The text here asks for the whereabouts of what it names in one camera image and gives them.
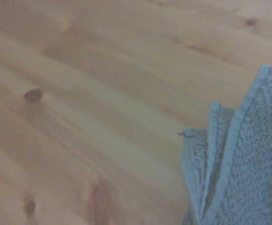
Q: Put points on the grey terry towel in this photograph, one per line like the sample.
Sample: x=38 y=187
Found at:
x=255 y=152

